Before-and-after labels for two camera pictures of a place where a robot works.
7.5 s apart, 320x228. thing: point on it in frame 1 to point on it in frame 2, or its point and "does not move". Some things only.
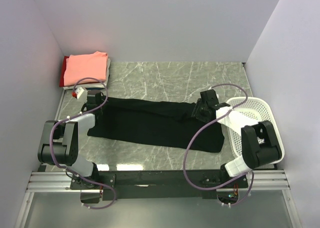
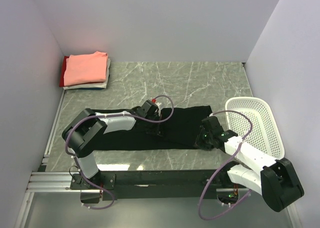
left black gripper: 103,102 to 156,116
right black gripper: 196,112 to 199,143
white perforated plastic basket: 259,109 does not move
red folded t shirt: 62,74 does not move
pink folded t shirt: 78,66 does not move
